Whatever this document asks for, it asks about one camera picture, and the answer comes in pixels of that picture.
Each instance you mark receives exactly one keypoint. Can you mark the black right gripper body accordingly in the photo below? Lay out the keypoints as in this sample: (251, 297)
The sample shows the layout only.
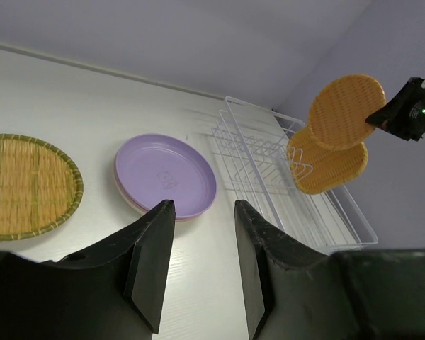
(407, 111)

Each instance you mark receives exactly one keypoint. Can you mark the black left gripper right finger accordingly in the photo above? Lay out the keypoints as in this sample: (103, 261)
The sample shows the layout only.
(294, 292)

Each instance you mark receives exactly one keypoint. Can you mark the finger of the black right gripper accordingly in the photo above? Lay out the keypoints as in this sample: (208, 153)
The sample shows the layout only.
(384, 118)

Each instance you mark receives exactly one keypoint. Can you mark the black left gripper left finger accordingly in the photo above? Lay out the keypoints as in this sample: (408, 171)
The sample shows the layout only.
(113, 289)

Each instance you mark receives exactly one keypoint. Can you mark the small round woven plate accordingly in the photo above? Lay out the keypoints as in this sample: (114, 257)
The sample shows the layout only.
(337, 115)

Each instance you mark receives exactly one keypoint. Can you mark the large square woven tray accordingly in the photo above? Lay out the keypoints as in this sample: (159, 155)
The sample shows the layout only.
(316, 169)

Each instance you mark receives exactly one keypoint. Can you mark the pink plastic plate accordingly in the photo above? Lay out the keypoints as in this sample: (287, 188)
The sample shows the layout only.
(192, 188)

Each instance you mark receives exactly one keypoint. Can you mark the cream plastic plate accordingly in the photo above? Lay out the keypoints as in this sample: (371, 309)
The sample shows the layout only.
(129, 202)

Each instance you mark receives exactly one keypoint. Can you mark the purple plastic plate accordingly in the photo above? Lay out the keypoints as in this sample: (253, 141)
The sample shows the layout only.
(159, 152)

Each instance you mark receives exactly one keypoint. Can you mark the green rimmed woven bamboo plate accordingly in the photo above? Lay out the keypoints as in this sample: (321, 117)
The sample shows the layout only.
(40, 187)

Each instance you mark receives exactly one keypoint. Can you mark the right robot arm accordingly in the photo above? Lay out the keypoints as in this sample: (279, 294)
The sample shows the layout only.
(404, 115)

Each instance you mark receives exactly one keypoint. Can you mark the white wire dish rack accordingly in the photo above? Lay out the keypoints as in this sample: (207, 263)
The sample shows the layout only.
(250, 153)

